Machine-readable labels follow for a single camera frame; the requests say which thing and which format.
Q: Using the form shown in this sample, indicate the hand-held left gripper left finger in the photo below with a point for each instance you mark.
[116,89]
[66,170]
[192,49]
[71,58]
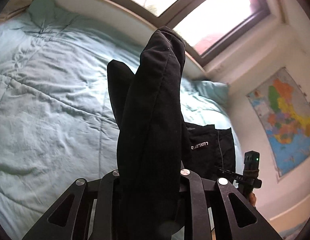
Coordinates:
[107,192]

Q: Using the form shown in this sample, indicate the person's right hand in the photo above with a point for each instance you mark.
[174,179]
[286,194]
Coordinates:
[252,200]

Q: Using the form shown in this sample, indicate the light blue bed blanket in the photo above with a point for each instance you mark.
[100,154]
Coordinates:
[57,100]

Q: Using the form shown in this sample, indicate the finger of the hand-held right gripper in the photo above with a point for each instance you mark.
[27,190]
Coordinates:
[226,171]

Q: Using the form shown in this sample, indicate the colourful wall map poster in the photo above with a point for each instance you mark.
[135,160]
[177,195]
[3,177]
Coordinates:
[287,122]

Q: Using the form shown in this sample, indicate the window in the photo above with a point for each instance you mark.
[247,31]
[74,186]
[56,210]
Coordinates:
[195,7]

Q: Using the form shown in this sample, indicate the light blue pillow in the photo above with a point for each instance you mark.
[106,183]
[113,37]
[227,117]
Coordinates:
[211,93]
[47,12]

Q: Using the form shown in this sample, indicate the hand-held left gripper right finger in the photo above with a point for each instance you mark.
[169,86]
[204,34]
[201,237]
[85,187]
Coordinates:
[192,192]

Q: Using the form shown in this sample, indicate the black soft garment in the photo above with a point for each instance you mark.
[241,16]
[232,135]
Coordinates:
[150,130]

